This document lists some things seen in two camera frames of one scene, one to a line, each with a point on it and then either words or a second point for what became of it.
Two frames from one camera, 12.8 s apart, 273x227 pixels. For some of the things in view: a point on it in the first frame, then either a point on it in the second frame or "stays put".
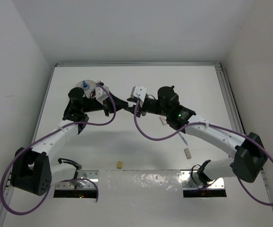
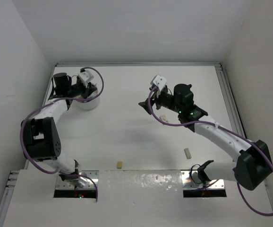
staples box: (163, 119) stays put
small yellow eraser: (119, 164) stays put
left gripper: (118, 101) → (88, 90)
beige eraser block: (187, 153) stays put
